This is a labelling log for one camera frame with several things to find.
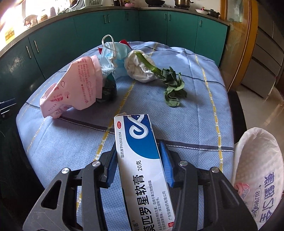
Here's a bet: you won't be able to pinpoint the white blue ointment box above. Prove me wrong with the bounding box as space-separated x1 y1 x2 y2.
114 114 175 231

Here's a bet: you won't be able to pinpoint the pink paper package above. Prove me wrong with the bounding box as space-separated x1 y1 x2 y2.
39 55 103 118

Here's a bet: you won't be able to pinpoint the wilted green vegetable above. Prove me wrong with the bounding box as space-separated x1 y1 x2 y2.
134 51 187 107

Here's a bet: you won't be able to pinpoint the dark green plastic bag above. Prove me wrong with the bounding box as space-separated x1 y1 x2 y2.
97 73 117 103

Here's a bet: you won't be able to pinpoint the white plastic bag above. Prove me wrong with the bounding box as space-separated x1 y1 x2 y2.
124 50 157 83

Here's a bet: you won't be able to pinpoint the blue surgical face mask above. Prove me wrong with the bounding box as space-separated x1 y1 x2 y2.
99 34 131 79

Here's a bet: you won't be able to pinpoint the red snack wrapper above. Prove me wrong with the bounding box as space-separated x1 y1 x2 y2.
98 39 132 54

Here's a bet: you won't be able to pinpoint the white lined trash bin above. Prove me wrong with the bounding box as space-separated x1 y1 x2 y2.
231 127 283 228

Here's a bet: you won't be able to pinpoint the teal kitchen cabinets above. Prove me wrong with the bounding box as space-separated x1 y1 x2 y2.
1 7 229 105

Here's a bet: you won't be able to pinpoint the blue checked tablecloth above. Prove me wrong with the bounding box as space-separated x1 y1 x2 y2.
15 41 235 231

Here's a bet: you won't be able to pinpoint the grey refrigerator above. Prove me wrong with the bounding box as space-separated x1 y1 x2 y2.
242 4 283 98

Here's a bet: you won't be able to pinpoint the small black lidded pot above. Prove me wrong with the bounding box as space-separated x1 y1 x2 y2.
205 9 220 19

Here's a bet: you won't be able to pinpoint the white bowl with lid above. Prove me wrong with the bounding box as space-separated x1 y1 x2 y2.
195 8 208 15

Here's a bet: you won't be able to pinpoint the white dish rack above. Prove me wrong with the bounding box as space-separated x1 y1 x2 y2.
65 0 105 13

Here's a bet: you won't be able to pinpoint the steel cooking pot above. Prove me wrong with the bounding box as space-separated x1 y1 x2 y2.
175 0 194 10

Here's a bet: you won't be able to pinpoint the black wok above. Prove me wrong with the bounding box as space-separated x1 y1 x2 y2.
145 0 165 7

